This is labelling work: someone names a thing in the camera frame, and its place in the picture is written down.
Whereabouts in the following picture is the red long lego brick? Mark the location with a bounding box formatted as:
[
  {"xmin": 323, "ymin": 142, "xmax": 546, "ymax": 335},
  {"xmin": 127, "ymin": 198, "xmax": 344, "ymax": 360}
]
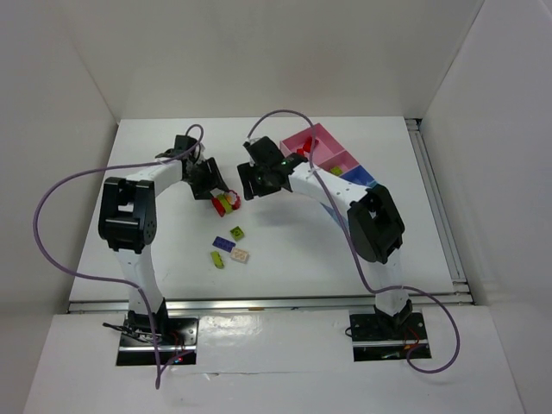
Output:
[{"xmin": 301, "ymin": 137, "xmax": 313, "ymax": 153}]

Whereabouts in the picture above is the green square lego brick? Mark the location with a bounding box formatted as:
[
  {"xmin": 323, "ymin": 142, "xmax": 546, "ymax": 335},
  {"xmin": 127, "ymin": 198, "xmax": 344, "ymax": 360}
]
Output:
[{"xmin": 229, "ymin": 226, "xmax": 245, "ymax": 241}]

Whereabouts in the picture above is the green curved lego brick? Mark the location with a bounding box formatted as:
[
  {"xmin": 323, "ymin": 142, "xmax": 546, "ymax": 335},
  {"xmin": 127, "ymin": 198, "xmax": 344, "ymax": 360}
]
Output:
[{"xmin": 330, "ymin": 166, "xmax": 342, "ymax": 176}]

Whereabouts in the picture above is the green slanted lego brick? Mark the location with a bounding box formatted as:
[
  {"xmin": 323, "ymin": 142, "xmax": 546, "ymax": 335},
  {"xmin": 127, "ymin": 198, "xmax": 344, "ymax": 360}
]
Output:
[{"xmin": 210, "ymin": 251, "xmax": 225, "ymax": 269}]

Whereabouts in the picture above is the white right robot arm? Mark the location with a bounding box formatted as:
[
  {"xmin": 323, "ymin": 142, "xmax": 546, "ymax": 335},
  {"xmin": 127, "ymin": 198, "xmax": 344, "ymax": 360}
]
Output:
[{"xmin": 237, "ymin": 136, "xmax": 412, "ymax": 330}]

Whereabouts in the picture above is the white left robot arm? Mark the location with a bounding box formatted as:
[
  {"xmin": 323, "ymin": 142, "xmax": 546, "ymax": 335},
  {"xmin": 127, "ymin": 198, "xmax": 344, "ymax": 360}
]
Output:
[{"xmin": 98, "ymin": 133, "xmax": 232, "ymax": 335}]

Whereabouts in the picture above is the purple flat lego brick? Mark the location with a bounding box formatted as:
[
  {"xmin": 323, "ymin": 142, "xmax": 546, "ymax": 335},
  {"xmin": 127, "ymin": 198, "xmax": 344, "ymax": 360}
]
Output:
[{"xmin": 212, "ymin": 236, "xmax": 235, "ymax": 253}]

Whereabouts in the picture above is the pink near container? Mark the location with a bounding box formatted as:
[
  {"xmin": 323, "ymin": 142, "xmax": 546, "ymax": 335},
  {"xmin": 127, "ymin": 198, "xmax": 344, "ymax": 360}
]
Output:
[{"xmin": 319, "ymin": 150, "xmax": 359, "ymax": 173}]

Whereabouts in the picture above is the beige flat lego brick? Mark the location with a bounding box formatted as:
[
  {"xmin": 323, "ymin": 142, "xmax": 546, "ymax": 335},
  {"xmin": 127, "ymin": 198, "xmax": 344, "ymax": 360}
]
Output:
[{"xmin": 230, "ymin": 248, "xmax": 250, "ymax": 264}]

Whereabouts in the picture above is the dark blue container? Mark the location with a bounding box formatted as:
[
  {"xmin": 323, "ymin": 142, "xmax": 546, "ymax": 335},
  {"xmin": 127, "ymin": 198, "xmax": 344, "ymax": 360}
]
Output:
[{"xmin": 341, "ymin": 165, "xmax": 377, "ymax": 187}]

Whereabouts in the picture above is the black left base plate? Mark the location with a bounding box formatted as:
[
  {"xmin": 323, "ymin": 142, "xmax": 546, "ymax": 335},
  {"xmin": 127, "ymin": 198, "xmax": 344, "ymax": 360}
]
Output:
[{"xmin": 103, "ymin": 317, "xmax": 202, "ymax": 367}]

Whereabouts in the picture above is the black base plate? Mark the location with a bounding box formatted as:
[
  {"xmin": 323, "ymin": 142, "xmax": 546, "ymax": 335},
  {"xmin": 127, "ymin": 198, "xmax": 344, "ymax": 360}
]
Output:
[
  {"xmin": 103, "ymin": 317, "xmax": 202, "ymax": 367},
  {"xmin": 344, "ymin": 312, "xmax": 431, "ymax": 362}
]

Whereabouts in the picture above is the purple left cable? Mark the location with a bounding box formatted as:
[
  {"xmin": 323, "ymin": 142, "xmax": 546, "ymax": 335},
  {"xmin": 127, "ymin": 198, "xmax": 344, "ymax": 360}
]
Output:
[{"xmin": 32, "ymin": 123, "xmax": 206, "ymax": 390}]

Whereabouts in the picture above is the purple cable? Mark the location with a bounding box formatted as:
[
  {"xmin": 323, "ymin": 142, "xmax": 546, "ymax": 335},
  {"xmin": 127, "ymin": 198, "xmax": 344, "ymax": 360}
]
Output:
[
  {"xmin": 245, "ymin": 108, "xmax": 461, "ymax": 374},
  {"xmin": 32, "ymin": 123, "xmax": 206, "ymax": 390}
]

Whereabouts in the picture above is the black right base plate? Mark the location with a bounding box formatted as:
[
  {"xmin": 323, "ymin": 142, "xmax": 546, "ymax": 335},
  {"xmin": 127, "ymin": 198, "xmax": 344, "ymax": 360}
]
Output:
[{"xmin": 344, "ymin": 312, "xmax": 431, "ymax": 362}]

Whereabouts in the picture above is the aluminium front rail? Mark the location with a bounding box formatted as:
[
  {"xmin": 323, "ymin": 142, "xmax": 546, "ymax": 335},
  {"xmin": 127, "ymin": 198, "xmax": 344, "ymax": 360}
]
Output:
[{"xmin": 66, "ymin": 292, "xmax": 475, "ymax": 314}]

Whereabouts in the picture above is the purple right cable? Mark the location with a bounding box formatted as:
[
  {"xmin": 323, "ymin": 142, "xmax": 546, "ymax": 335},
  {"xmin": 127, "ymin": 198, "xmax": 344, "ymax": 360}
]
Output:
[{"xmin": 245, "ymin": 108, "xmax": 461, "ymax": 374}]

